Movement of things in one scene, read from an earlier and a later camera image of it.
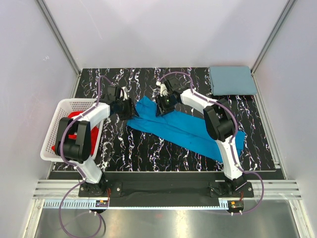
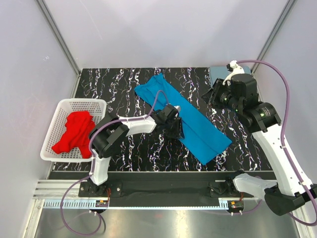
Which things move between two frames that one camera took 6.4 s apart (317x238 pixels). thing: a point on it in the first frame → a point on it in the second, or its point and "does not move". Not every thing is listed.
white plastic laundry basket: (64, 108) does not move
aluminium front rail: (270, 190) does not move
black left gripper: (131, 111) → (177, 133)
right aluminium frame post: (287, 9) does not move
